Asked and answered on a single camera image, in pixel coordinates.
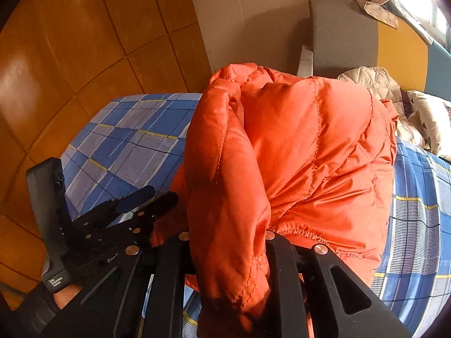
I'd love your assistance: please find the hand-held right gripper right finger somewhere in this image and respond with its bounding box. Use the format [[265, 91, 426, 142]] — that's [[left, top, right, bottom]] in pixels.
[[264, 230, 412, 338]]

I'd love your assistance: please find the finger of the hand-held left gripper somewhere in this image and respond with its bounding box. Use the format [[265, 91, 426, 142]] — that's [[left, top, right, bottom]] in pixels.
[[84, 191, 179, 248], [70, 185, 156, 226]]

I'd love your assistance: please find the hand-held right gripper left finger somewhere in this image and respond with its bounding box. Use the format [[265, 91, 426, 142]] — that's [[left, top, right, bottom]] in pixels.
[[42, 232, 201, 338]]

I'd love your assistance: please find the orange puffer jacket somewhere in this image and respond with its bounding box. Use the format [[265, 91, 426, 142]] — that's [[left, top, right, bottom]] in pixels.
[[150, 63, 399, 338]]

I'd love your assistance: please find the person's left forearm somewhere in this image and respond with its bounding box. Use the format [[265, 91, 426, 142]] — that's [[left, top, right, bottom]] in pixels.
[[19, 283, 85, 338]]

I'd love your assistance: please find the blue plaid bed sheet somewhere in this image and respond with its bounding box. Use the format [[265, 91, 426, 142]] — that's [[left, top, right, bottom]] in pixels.
[[61, 93, 451, 338]]

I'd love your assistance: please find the wooden panel wardrobe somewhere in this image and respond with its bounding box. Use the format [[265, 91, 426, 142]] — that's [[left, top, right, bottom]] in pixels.
[[0, 0, 213, 312]]

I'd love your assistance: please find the beige quilted blanket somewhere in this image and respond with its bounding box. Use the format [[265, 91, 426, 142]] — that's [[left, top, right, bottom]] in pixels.
[[336, 66, 430, 148]]

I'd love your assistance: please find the white printed pillow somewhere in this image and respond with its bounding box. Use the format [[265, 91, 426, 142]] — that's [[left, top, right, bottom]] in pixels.
[[407, 90, 451, 163]]

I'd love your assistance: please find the grey yellow blue headboard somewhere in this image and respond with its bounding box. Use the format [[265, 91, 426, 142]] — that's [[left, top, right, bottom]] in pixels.
[[308, 0, 451, 95]]

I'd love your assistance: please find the window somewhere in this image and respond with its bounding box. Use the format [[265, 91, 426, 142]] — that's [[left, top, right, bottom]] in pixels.
[[390, 0, 451, 50]]

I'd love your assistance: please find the white bed rail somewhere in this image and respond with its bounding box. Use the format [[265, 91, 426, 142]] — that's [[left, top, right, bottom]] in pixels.
[[297, 45, 315, 77]]

